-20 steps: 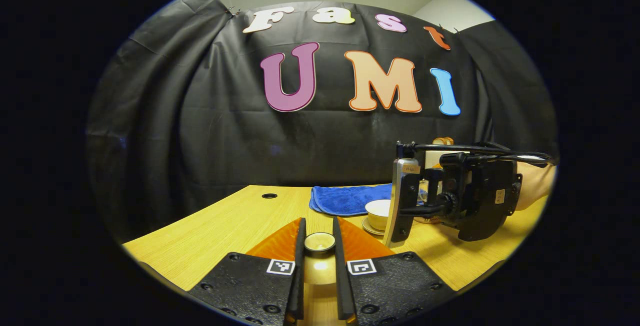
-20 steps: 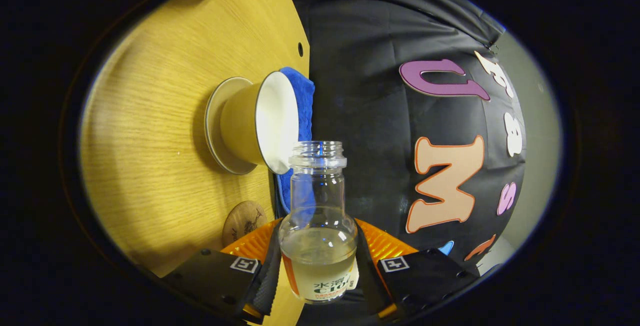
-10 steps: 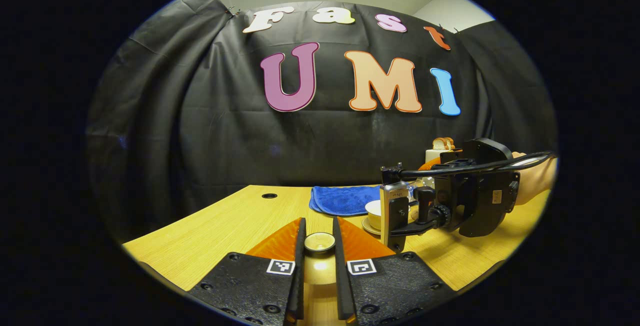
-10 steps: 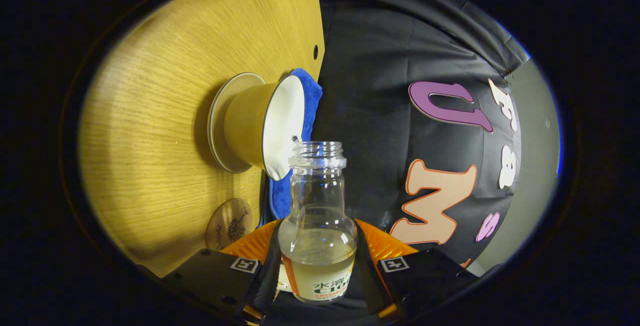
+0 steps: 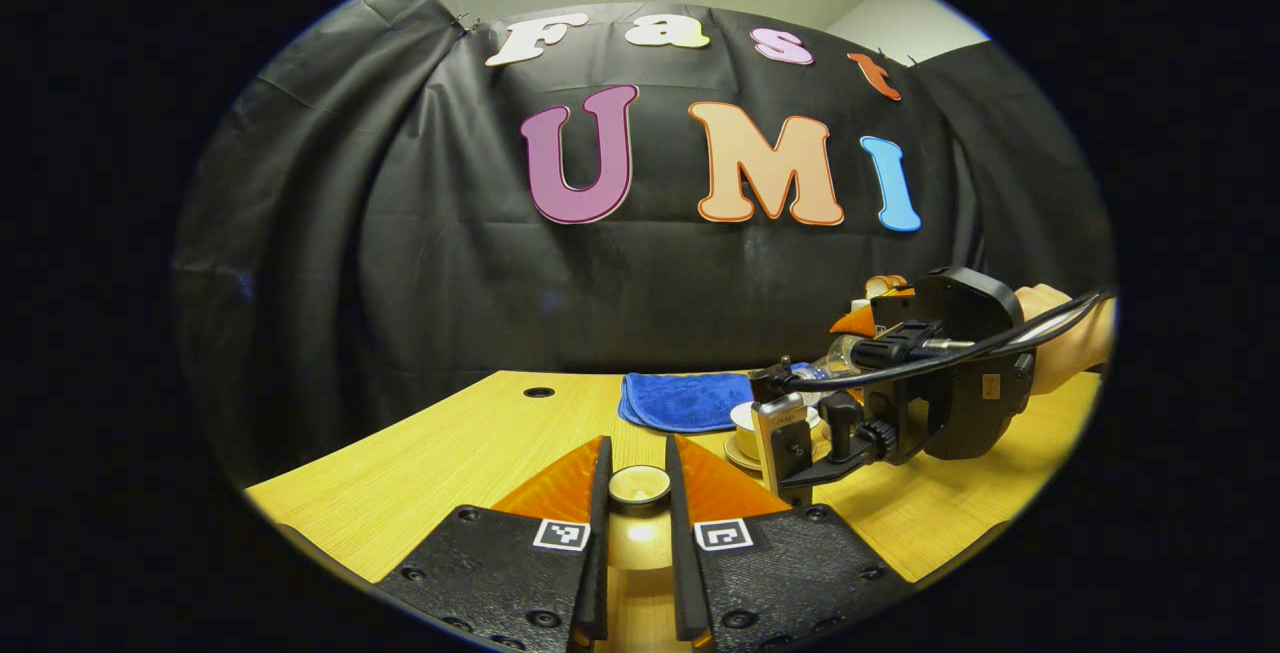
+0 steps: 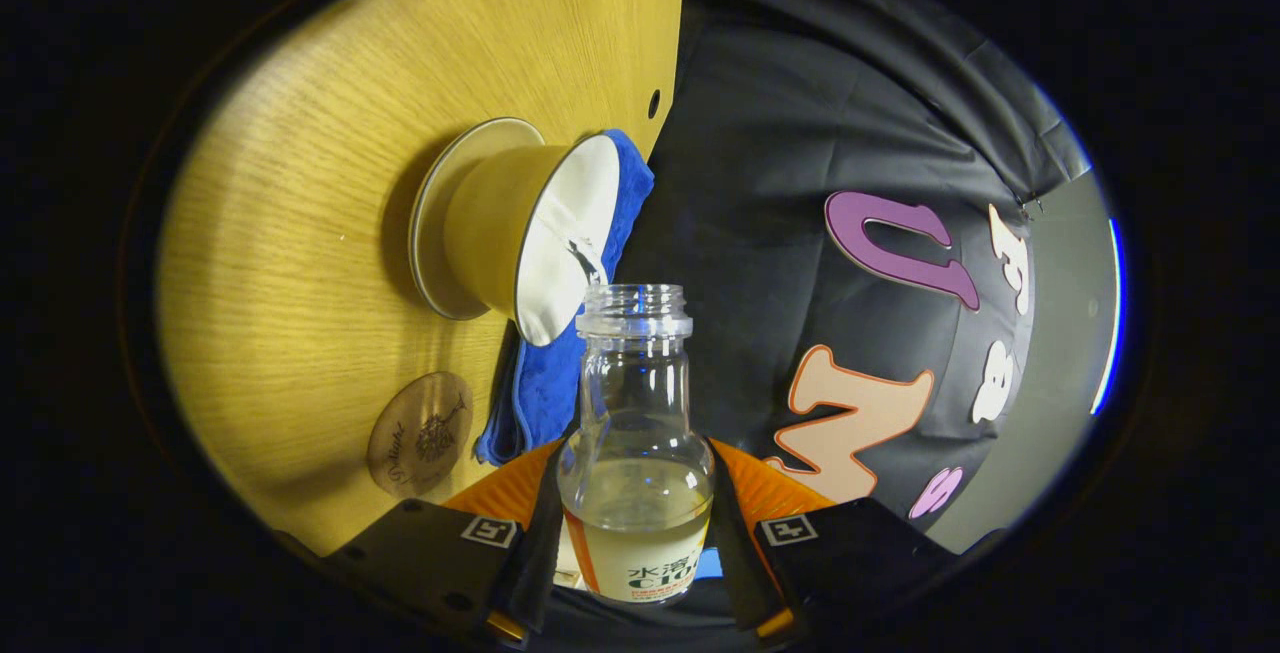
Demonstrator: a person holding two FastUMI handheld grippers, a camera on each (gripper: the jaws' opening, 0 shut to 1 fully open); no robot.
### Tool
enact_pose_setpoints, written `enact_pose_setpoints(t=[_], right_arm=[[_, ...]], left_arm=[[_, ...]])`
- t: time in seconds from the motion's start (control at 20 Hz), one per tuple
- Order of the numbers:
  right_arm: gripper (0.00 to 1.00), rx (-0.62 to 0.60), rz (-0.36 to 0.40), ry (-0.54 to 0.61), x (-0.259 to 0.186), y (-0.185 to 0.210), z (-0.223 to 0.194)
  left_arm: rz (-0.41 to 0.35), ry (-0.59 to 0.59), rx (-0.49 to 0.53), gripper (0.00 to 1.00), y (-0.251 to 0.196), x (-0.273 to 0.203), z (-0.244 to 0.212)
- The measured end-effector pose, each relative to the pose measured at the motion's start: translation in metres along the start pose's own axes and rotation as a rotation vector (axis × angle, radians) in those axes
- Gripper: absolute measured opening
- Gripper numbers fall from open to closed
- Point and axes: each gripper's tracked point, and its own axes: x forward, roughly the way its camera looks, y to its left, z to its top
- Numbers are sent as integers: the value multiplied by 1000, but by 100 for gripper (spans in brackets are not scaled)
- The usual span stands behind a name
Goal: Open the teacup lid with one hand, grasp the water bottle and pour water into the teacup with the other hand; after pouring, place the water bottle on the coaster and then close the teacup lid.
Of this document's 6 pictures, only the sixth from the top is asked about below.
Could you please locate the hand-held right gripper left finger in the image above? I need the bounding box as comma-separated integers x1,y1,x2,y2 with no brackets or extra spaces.
320,438,569,646

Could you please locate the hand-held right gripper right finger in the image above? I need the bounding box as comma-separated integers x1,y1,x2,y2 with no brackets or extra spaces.
708,438,961,644

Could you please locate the clear plastic water bottle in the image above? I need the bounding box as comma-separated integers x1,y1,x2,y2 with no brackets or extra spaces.
556,283,717,606

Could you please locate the round cork coaster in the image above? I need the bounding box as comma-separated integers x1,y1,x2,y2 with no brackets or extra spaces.
366,371,475,497

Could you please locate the beige ceramic teacup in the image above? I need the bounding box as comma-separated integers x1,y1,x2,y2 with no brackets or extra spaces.
440,133,623,349

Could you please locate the blue folded towel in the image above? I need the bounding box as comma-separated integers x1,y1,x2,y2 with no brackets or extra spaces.
473,128,656,467

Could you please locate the beige ceramic saucer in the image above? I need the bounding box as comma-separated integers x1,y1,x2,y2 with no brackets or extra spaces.
408,117,546,322

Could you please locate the black backdrop cloth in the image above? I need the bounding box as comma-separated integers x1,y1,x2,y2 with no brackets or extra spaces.
530,0,1096,652

